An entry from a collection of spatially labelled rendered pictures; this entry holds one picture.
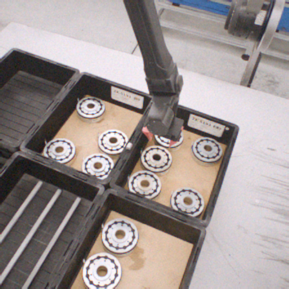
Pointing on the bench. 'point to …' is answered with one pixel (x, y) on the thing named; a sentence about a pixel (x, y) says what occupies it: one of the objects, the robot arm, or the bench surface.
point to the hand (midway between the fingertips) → (160, 141)
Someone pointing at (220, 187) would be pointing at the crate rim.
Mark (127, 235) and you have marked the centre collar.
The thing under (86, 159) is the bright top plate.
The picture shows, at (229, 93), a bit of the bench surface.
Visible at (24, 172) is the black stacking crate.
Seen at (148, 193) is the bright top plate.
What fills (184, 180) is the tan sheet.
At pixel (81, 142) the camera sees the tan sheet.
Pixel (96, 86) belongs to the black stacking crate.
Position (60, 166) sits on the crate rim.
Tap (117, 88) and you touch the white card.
